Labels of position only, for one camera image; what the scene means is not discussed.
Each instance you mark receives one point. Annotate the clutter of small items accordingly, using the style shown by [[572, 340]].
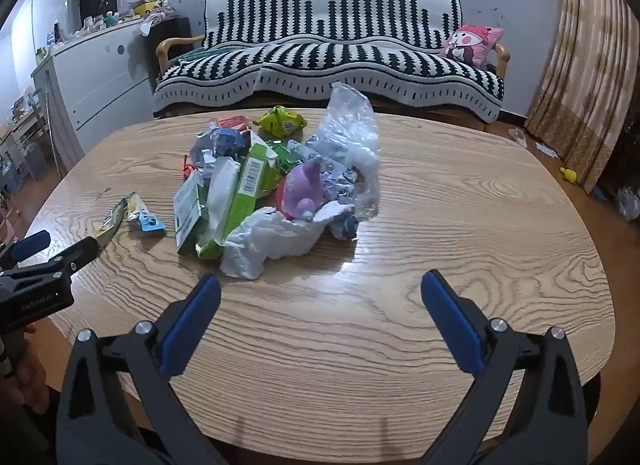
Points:
[[145, 6]]

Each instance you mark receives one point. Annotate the green barcode box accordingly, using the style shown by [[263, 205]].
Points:
[[262, 157]]

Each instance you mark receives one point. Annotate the blue grey crumpled wrapper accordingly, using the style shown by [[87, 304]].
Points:
[[225, 142]]

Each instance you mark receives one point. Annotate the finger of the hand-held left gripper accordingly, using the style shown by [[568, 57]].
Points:
[[77, 255], [30, 245]]

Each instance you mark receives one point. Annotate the white green carton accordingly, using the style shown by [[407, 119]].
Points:
[[186, 210]]

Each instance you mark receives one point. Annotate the red packet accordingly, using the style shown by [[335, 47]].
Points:
[[232, 122]]

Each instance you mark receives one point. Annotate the dark side cabinet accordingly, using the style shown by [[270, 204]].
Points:
[[167, 37]]

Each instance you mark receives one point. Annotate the white plastic bag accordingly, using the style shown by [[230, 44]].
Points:
[[265, 240]]

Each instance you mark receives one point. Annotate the yellow green wrapper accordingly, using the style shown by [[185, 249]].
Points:
[[280, 120]]

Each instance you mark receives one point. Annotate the shiny green wrapper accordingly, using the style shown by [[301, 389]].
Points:
[[282, 152]]

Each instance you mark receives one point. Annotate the clear plastic bag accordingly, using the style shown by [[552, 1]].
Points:
[[350, 125]]

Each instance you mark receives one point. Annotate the small red wrapper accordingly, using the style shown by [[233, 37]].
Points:
[[187, 165]]

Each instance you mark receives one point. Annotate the person's left hand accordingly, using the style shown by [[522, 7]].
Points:
[[30, 375]]

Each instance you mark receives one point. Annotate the black white striped sofa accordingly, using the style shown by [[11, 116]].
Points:
[[325, 60]]

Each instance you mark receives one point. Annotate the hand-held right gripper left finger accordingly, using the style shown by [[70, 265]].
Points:
[[192, 325]]

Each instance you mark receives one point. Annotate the cluttered shelf rack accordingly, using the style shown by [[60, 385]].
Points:
[[20, 145]]

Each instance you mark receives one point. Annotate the blue candy wrapper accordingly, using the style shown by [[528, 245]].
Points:
[[147, 221]]

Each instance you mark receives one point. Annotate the white paper scrap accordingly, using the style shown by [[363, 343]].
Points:
[[547, 149]]

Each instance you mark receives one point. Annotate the yellow toy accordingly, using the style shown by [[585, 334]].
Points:
[[567, 174]]

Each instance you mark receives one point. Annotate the grey plastic bag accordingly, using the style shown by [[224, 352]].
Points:
[[627, 202]]

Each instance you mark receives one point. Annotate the long yellow snack wrapper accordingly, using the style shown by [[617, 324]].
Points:
[[116, 217]]

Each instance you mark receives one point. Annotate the crumpled blue white paper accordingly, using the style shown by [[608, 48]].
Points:
[[340, 182], [345, 225]]

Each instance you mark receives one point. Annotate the teal booklet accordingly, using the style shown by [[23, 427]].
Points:
[[200, 53]]

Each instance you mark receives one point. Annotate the white packet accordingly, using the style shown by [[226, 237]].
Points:
[[222, 190]]

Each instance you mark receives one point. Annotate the beige striped curtain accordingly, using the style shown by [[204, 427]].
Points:
[[585, 60]]

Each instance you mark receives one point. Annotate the white cabinet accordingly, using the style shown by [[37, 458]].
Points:
[[95, 75]]

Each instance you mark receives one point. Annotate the pale slipper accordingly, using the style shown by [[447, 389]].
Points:
[[517, 136]]

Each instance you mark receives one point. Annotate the wooden sofa frame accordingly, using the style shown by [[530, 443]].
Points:
[[172, 43]]

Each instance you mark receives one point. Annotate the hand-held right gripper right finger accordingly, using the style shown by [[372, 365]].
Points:
[[455, 325]]

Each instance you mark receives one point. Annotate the pink cartoon cushion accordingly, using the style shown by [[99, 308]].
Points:
[[472, 45]]

